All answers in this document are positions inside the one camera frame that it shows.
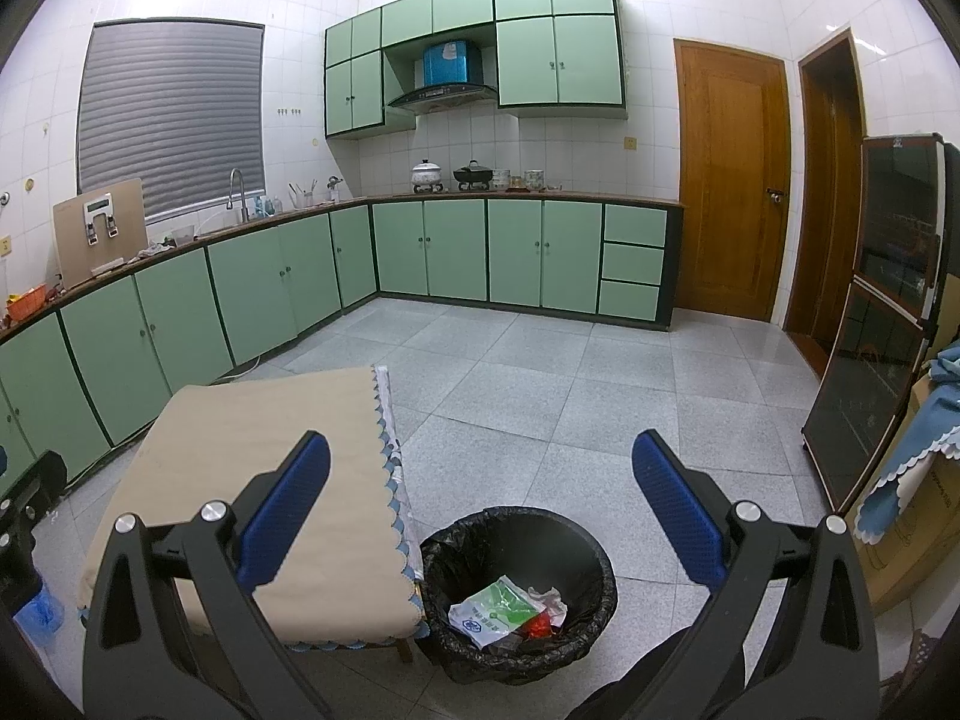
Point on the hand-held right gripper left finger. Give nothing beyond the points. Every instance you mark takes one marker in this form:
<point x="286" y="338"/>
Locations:
<point x="289" y="510"/>

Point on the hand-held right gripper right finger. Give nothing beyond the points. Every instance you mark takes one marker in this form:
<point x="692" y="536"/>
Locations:
<point x="679" y="510"/>

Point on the white tissue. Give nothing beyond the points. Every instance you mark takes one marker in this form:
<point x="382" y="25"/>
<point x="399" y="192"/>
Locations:
<point x="551" y="600"/>

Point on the black trash bin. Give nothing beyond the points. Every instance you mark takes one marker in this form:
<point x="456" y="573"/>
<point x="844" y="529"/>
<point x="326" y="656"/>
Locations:
<point x="465" y="555"/>

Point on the red plastic bag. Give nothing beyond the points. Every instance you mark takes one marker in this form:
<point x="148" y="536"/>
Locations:
<point x="536" y="624"/>

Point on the green white packet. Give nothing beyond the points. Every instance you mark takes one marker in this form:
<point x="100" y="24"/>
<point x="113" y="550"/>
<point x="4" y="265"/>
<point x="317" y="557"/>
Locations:
<point x="495" y="607"/>

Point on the blue plastic bag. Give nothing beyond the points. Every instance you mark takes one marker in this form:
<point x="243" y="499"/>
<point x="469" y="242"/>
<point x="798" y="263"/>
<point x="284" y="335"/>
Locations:
<point x="37" y="615"/>

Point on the beige tablecloth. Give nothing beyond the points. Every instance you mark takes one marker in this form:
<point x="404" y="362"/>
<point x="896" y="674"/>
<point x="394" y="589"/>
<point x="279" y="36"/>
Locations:
<point x="262" y="412"/>

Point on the orange plastic basket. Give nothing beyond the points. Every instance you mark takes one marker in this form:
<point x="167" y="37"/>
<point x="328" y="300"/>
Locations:
<point x="28" y="304"/>

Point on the dark glass cabinet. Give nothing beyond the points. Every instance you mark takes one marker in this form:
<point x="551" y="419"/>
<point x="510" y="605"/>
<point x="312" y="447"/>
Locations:
<point x="870" y="345"/>

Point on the blue scalloped cloth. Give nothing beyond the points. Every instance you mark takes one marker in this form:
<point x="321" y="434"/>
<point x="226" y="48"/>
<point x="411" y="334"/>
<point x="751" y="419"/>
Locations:
<point x="926" y="435"/>

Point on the beige wooden board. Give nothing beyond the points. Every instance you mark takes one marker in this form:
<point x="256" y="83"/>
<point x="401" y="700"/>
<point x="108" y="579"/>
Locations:
<point x="71" y="255"/>

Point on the utensil holder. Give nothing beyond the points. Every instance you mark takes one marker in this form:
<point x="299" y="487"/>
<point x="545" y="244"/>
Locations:
<point x="302" y="199"/>

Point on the green base kitchen cabinets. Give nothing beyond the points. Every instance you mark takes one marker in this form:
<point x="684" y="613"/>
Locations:
<point x="457" y="247"/>

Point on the steel kitchen faucet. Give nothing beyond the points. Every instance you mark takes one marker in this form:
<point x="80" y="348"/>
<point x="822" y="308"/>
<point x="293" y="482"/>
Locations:
<point x="238" y="184"/>

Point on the closed wooden door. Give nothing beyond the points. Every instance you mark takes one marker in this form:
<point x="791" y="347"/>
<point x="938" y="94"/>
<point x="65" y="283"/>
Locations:
<point x="731" y="180"/>

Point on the gas stove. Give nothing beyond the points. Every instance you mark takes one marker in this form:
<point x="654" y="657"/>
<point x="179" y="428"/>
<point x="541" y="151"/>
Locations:
<point x="446" y="191"/>

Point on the glass jar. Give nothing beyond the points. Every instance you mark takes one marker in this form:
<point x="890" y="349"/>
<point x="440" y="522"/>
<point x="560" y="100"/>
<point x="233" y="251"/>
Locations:
<point x="501" y="180"/>
<point x="535" y="180"/>

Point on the white cooking pot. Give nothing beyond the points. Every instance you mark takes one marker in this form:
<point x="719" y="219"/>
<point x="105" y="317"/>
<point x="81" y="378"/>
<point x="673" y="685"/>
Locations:
<point x="427" y="176"/>

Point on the black cooking pot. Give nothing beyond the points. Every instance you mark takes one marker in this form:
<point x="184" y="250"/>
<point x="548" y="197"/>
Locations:
<point x="472" y="176"/>

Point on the grey window blind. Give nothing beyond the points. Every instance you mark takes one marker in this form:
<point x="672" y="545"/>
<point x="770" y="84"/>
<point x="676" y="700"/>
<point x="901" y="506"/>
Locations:
<point x="172" y="120"/>

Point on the black range hood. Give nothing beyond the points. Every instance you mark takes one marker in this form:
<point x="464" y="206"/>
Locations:
<point x="442" y="97"/>

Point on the wooden door frame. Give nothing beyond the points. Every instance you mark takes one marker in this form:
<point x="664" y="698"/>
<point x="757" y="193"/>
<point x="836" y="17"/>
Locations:
<point x="810" y="225"/>

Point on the green upper wall cabinets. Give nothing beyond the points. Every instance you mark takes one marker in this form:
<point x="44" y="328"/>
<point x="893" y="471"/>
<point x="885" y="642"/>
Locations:
<point x="555" y="60"/>

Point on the blue wrapped hood duct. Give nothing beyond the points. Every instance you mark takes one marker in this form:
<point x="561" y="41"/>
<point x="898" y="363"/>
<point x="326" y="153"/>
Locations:
<point x="451" y="64"/>

